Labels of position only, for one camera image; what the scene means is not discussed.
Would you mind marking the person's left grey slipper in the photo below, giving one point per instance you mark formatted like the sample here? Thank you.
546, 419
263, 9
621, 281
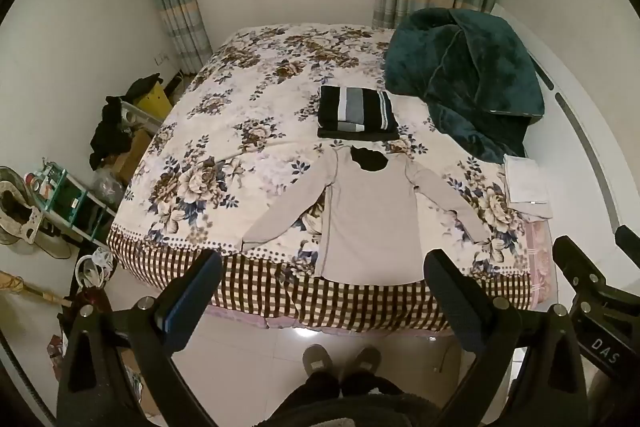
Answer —
320, 361

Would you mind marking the folded striped sweater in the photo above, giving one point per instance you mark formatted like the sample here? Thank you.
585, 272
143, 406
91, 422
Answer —
357, 107

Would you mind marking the beige long-sleeve shirt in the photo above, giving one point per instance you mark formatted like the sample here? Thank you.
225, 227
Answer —
367, 222

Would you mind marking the clear plastic bag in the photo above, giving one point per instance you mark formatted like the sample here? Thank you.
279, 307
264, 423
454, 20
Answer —
107, 191

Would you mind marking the black clothes pile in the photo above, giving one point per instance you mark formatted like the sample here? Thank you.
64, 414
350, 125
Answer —
112, 132

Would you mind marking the teal plush blanket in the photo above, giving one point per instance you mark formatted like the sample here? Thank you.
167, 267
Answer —
470, 72

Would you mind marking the straw broom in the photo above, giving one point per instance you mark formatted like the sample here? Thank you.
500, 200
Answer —
30, 289

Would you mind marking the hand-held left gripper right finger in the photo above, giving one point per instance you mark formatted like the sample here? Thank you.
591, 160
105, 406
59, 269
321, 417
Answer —
456, 307

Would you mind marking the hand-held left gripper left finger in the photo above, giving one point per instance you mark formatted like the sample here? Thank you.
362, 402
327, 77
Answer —
181, 307

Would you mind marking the black garment on box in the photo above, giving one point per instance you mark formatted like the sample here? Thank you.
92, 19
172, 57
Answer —
144, 86

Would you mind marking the floor fan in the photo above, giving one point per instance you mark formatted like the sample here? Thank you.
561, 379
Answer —
27, 219

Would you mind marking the yellow box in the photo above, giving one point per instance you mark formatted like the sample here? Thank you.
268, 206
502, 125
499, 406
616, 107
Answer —
157, 104

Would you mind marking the floral bed cover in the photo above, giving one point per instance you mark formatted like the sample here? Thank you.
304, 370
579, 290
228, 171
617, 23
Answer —
260, 107

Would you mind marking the cardboard box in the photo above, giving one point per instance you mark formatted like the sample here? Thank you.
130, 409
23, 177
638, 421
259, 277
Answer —
131, 154

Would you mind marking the folded white cloth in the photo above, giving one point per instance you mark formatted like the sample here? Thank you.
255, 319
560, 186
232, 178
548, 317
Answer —
525, 187

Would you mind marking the wall socket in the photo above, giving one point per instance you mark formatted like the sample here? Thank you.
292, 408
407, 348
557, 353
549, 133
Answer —
162, 57

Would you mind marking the person's right grey slipper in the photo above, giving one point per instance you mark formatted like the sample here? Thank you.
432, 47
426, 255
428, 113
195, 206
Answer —
366, 361

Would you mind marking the person's grey slipper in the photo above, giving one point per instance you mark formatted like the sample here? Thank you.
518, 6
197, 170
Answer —
320, 361
366, 361

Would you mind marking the white bed headboard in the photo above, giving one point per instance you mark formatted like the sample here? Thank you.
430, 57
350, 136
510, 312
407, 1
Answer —
585, 107

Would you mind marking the person's dark fuzzy pants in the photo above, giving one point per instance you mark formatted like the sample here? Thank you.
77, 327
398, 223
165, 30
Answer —
345, 399

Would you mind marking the green storage rack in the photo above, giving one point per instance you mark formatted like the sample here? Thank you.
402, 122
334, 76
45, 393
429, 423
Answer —
70, 202

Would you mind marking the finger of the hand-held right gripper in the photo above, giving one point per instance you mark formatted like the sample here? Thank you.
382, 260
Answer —
582, 268
629, 238

